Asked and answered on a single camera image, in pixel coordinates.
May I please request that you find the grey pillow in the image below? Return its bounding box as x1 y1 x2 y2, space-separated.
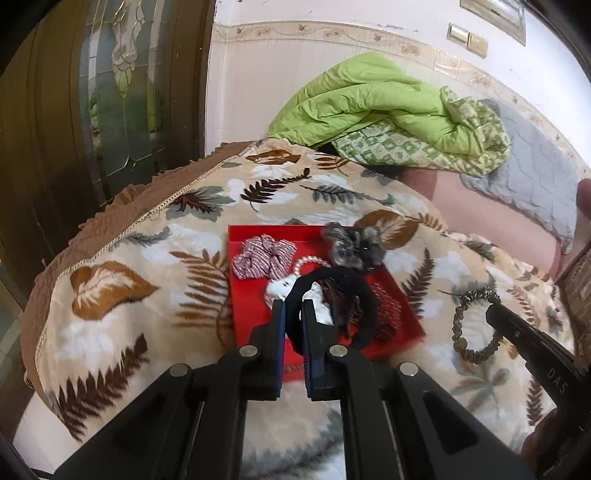
459 99 583 254

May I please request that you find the white scrunchie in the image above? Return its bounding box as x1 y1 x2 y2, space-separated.
265 274 333 326

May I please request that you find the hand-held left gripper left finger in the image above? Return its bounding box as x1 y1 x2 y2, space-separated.
53 300 284 480

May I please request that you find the pearl bracelet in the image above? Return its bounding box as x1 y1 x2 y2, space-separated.
293 257 333 278

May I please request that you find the brown ruffled bedspread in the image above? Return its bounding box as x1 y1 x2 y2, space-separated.
21 141 254 407

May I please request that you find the olive spiral hair tie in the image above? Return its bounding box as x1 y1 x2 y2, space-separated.
451 287 503 365

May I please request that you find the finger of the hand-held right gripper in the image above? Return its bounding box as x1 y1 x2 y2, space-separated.
486 305 578 407

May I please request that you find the green quilt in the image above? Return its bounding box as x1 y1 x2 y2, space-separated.
267 52 512 177

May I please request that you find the gold wall frame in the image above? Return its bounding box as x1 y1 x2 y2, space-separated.
461 0 527 44

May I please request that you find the pink striped scrunchie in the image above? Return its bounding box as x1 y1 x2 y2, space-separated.
231 234 297 280

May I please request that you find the wooden stained glass door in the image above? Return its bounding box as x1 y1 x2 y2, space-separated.
0 0 218 278

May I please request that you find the red tray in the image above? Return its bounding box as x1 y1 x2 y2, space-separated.
228 224 426 384

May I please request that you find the grey scrunchie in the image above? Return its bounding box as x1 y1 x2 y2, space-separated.
322 222 384 268

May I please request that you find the leaf print fleece blanket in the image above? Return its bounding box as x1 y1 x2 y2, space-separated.
34 138 578 480

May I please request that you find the black hair tie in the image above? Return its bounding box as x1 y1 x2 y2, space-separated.
286 268 377 358

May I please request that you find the pink bedsheet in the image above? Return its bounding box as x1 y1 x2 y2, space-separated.
402 168 568 278

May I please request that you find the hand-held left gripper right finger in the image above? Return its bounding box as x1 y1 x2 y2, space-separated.
302 300 536 480

